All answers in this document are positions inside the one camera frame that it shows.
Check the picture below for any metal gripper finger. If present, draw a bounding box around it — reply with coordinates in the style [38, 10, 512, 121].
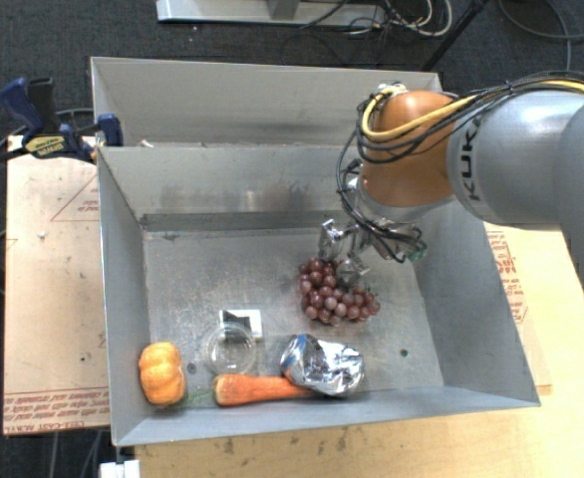
[318, 218, 346, 262]
[337, 257, 372, 285]

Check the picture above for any purple toy grape bunch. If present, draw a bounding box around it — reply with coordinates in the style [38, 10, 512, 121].
[297, 256, 382, 328]

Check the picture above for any grey metal bin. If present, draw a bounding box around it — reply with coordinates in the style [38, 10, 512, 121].
[90, 56, 541, 447]

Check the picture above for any crumpled silver foil packet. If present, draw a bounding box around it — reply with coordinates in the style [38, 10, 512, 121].
[278, 333, 366, 398]

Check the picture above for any clear plastic cup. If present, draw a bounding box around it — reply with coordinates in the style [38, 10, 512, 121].
[203, 323, 259, 376]

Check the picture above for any orange toy carrot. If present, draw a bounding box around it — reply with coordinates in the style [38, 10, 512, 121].
[211, 372, 319, 408]

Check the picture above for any orange toy pumpkin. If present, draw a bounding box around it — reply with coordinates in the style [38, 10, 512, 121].
[138, 341, 188, 407]

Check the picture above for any brown cardboard board red print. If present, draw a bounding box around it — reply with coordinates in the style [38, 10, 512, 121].
[2, 134, 555, 437]

